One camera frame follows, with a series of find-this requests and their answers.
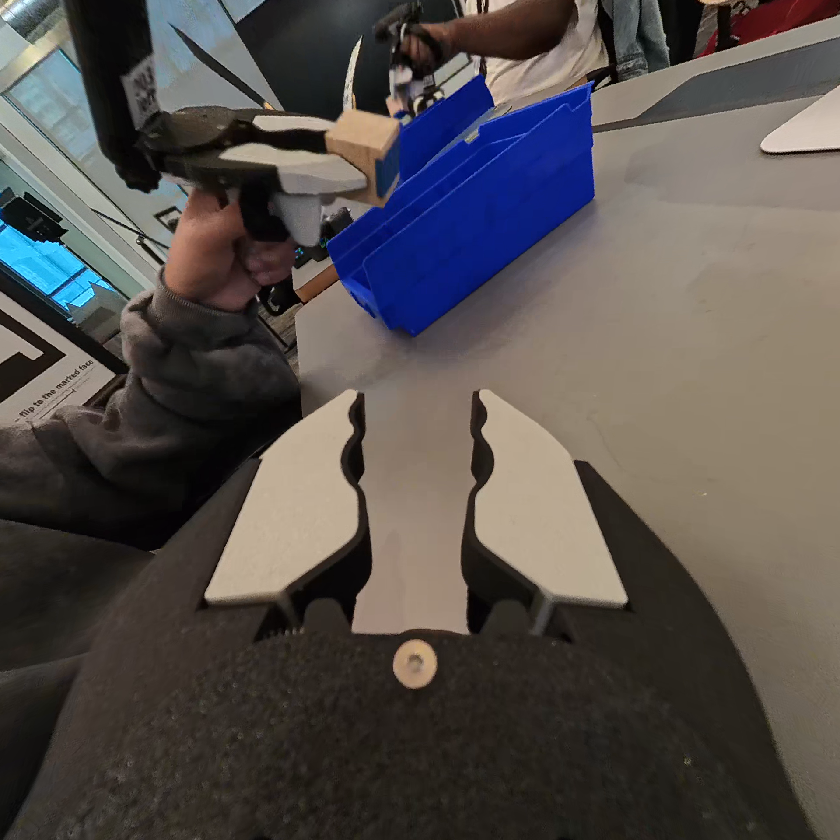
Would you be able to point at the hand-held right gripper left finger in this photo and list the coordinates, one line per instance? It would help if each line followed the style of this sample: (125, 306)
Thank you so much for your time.
(289, 518)

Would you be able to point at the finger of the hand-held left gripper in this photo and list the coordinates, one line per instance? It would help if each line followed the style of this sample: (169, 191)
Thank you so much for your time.
(295, 128)
(308, 174)

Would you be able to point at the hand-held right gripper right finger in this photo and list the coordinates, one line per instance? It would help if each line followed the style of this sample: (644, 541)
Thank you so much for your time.
(544, 518)

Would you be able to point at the wooden cube blue stripe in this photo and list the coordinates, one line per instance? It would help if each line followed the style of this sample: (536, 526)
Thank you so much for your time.
(358, 151)

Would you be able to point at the blue plastic bin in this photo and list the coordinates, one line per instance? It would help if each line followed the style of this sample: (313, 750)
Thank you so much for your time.
(446, 124)
(472, 229)

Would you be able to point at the person's left forearm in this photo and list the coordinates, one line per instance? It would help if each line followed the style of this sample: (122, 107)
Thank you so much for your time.
(184, 407)

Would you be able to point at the grey desk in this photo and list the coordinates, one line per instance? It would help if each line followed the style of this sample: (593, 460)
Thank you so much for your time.
(656, 328)

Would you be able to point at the person's left hand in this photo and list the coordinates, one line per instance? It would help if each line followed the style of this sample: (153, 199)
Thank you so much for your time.
(210, 256)

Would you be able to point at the small black device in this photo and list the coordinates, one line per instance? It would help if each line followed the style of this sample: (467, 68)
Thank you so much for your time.
(308, 257)
(336, 226)

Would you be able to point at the black monitor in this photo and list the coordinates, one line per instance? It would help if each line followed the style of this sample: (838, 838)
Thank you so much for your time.
(308, 46)

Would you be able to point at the black diagonal rod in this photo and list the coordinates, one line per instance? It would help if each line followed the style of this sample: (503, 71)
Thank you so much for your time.
(223, 69)

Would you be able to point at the black mounted device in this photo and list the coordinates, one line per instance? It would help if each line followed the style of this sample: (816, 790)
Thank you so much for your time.
(33, 220)

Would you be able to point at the person's body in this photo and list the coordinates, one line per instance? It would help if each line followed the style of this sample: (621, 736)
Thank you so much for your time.
(52, 623)

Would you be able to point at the black white marker sign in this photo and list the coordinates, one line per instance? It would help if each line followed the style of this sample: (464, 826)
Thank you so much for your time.
(39, 367)

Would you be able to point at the red bag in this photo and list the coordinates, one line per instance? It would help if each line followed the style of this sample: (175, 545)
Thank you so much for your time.
(774, 26)

